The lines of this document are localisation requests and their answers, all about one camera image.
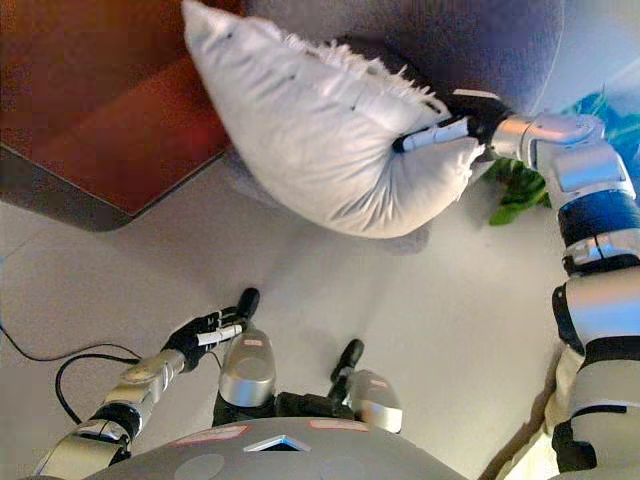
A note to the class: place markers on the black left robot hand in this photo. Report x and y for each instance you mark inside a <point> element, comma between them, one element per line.
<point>192,337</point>

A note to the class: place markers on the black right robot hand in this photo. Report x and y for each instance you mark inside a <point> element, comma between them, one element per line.
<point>475,117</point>

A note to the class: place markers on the white fringed throw pillow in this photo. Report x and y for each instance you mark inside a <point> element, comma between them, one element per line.
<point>320,140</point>

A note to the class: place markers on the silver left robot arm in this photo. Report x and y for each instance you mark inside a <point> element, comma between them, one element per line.
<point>145,380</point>

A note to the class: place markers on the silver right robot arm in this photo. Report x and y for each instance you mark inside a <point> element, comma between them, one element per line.
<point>595,210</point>

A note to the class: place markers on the silver left robot leg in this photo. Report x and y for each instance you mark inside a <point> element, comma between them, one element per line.
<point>247,370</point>

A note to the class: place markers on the silver robot leg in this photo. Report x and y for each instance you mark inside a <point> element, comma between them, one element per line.
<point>375,395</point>
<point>247,370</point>

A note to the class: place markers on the grey fabric armchair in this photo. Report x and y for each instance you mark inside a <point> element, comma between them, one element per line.
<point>450,45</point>

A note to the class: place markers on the green leafy potted plant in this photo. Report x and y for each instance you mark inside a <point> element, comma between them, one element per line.
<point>525,190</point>

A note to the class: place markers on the grey robot torso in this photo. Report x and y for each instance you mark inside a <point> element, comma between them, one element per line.
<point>280,455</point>

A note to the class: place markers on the silver right robot leg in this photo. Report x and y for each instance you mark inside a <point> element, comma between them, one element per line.
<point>375,395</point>

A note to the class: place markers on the dark brown wooden table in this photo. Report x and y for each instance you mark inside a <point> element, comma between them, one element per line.
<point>100,100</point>

